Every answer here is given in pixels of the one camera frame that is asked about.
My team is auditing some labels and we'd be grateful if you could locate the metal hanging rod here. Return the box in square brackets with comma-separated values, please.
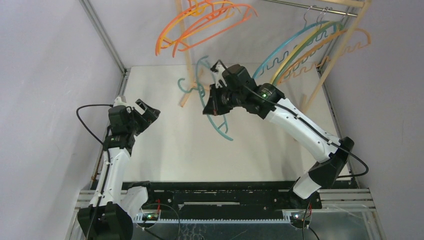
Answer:
[265, 0, 358, 18]

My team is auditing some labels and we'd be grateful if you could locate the right aluminium frame post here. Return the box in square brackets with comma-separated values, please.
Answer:
[316, 6, 362, 180]

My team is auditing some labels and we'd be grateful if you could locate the pale green wavy hanger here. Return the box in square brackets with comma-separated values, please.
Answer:
[263, 17, 343, 85]

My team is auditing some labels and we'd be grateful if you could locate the teal plastic hanger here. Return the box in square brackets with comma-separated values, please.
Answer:
[177, 55, 234, 141]

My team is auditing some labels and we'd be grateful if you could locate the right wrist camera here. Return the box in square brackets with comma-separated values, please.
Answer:
[210, 63, 227, 88]

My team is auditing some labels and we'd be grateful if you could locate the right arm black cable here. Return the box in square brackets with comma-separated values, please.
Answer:
[211, 59, 370, 180]

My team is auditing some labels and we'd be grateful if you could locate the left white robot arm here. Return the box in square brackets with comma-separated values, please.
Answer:
[77, 96, 161, 240]

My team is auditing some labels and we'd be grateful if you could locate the aluminium frame post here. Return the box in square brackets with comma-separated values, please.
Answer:
[316, 6, 362, 180]
[78, 0, 130, 180]

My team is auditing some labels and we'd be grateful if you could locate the yellow-orange plastic hanger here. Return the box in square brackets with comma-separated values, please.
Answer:
[155, 0, 243, 56]

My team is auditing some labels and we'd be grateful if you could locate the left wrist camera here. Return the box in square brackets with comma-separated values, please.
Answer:
[113, 96, 128, 107]

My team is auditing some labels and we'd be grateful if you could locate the right circuit board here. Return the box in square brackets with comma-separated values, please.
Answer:
[290, 213, 311, 229]

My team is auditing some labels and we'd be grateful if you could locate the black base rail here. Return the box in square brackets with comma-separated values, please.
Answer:
[91, 180, 359, 221]

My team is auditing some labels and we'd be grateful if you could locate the orange plastic hanger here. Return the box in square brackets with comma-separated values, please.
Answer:
[155, 0, 258, 58]
[154, 0, 233, 57]

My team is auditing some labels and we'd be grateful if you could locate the left circuit board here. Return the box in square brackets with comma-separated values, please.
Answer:
[139, 212, 161, 223]

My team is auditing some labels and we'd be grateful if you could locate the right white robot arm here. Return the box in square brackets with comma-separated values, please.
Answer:
[202, 62, 354, 208]

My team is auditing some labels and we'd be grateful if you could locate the wooden clothes rack frame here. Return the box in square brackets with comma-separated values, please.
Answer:
[174, 0, 371, 111]

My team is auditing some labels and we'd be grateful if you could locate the blue wavy hanger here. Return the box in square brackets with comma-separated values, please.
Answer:
[252, 10, 318, 79]

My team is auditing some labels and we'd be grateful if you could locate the pale yellow wavy hanger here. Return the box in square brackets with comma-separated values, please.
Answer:
[270, 21, 343, 86]

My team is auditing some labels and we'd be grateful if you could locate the circuit board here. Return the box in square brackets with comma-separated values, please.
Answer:
[290, 213, 311, 229]
[139, 212, 161, 223]

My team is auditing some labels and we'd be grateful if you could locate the light orange wavy hanger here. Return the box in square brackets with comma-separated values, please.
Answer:
[276, 28, 373, 87]

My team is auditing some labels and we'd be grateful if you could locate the left aluminium frame post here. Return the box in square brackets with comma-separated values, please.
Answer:
[78, 0, 130, 180]

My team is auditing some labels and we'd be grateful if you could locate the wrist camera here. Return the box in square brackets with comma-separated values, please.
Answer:
[210, 63, 227, 88]
[113, 96, 128, 107]

